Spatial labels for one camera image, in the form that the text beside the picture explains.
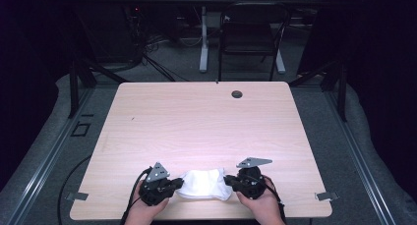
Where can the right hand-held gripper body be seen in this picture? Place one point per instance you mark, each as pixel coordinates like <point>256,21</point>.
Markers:
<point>250,182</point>

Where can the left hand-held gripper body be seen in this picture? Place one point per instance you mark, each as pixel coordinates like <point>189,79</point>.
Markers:
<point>154,192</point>

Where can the white sock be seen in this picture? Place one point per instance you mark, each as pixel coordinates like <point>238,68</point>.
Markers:
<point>203,182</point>
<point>226,195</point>

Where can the person's left hand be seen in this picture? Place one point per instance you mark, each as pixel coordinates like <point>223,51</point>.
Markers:
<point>144,213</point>

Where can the person's right hand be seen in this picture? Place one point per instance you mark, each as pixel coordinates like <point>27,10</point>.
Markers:
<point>262,208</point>

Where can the grey table grommet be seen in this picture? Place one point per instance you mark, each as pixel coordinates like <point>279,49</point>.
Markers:
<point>236,94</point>

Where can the white desk leg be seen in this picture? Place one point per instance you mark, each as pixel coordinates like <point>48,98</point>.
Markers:
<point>280,63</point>
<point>204,48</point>

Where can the black metal stand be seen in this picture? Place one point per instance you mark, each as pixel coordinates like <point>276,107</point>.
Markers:
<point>342,94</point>
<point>73,87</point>

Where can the black folding chair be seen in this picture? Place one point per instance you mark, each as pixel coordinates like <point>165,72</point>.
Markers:
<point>249,35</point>

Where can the grey metal table bracket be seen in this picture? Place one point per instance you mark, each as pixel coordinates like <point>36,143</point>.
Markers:
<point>78,196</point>
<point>326,196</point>

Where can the aluminium floor rail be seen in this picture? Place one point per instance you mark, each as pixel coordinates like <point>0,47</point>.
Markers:
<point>357,159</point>
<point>49,159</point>

